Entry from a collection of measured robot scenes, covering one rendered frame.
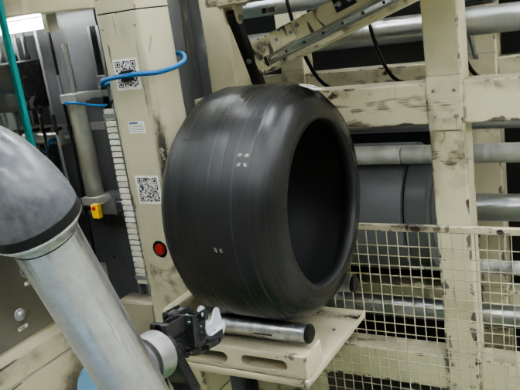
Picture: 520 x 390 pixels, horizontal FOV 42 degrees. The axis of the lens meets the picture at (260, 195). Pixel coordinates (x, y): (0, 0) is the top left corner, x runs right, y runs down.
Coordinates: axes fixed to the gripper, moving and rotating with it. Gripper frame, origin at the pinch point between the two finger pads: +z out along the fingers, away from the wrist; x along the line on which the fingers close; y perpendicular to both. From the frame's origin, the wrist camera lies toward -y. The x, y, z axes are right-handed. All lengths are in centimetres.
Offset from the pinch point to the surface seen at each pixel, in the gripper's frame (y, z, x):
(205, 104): 45.2, 16.4, 9.7
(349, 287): -4.5, 45.3, -10.2
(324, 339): -15.2, 35.4, -6.9
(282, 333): -7.2, 17.3, -5.0
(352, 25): 62, 57, -11
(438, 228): 8, 64, -29
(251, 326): -6.6, 17.6, 3.3
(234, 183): 29.3, 3.5, -4.4
